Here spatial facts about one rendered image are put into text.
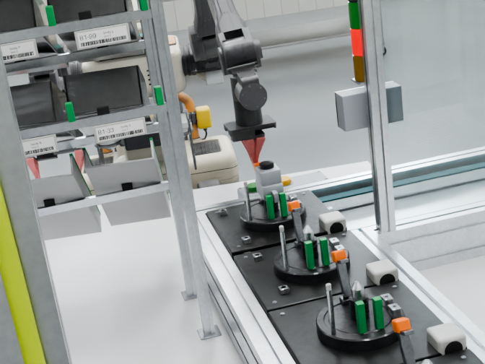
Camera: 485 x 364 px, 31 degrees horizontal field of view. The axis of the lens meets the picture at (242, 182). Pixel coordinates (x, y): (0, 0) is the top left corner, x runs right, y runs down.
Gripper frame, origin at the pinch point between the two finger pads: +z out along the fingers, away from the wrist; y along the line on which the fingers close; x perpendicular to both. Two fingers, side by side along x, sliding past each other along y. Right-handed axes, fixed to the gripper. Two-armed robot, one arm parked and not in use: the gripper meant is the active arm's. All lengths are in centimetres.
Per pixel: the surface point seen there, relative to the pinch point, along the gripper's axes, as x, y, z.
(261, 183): -12.1, -1.8, 0.2
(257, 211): -8.6, -2.7, 7.6
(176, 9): 802, 116, 90
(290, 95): 438, 134, 110
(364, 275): -43.1, 7.3, 9.3
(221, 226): -7.7, -10.4, 9.6
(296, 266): -37.6, -3.3, 7.3
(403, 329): -77, 0, 0
